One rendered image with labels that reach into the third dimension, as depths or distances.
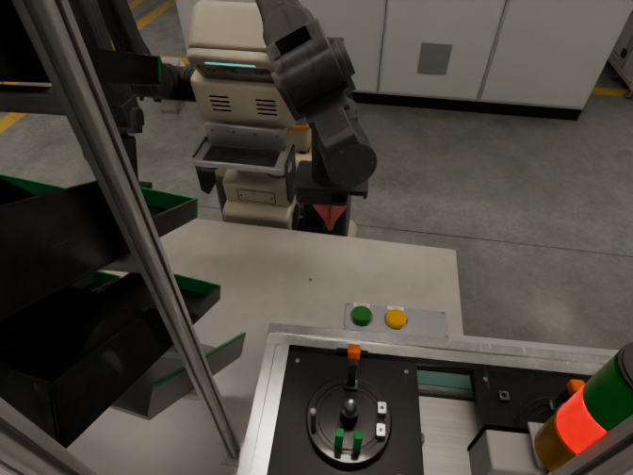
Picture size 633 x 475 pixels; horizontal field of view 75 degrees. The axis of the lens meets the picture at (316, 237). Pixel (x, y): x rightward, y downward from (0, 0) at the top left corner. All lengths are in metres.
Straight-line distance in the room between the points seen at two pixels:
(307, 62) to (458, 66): 3.09
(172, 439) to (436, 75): 3.15
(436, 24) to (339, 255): 2.55
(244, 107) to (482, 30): 2.55
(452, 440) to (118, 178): 0.69
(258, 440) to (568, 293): 1.95
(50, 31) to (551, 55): 3.49
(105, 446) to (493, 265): 1.98
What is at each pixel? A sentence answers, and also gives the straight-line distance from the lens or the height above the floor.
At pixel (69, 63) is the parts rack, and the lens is 0.29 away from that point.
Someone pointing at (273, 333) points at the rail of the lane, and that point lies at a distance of 0.85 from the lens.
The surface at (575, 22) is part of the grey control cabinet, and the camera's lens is 3.60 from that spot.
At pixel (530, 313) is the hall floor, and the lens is 2.28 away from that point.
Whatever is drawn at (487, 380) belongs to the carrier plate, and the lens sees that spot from 0.84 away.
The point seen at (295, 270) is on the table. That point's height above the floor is 0.86.
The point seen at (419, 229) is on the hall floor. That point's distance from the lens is 2.48.
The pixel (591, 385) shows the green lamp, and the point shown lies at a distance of 0.39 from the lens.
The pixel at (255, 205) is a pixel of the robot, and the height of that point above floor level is 0.80.
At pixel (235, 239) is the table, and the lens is 1.16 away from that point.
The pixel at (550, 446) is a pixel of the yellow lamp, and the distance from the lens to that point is 0.45.
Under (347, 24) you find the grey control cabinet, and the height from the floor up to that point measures 0.62.
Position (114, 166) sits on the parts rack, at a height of 1.50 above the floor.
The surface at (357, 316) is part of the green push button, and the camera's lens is 0.85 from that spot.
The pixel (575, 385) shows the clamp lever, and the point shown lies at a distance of 0.76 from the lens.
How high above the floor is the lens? 1.67
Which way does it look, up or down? 45 degrees down
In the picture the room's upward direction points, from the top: straight up
